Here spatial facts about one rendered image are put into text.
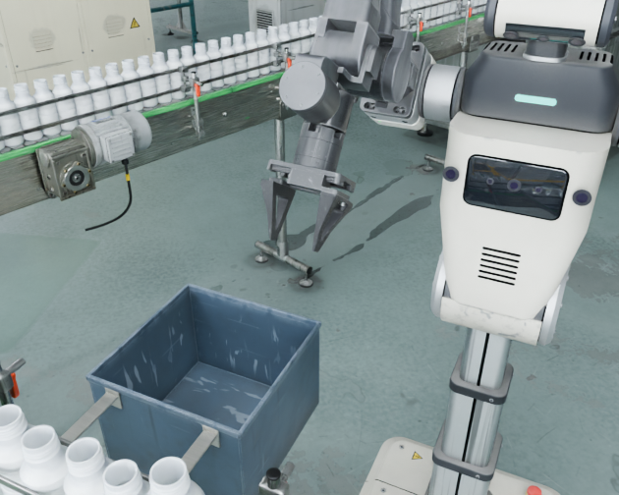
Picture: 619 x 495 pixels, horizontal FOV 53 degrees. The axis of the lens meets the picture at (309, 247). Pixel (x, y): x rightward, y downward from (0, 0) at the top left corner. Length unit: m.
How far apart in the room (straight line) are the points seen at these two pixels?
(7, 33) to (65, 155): 2.54
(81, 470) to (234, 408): 0.65
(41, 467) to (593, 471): 1.91
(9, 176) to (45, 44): 2.58
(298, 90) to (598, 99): 0.47
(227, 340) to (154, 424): 0.31
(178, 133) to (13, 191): 0.61
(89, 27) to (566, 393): 3.68
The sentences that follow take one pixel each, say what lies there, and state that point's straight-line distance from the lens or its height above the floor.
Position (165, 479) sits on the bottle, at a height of 1.17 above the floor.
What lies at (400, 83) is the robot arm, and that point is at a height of 1.44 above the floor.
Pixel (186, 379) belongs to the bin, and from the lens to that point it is 1.44.
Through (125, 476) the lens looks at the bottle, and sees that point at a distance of 0.75.
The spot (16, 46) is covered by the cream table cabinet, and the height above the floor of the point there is 0.74.
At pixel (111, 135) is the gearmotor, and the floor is 1.02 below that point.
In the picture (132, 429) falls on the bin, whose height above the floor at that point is 0.85.
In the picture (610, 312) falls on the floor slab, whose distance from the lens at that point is 3.11.
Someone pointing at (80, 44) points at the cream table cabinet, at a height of 0.68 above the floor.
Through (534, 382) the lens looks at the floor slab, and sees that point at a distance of 2.62.
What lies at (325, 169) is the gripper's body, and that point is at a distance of 0.78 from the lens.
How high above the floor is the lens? 1.71
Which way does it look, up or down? 32 degrees down
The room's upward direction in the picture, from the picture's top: straight up
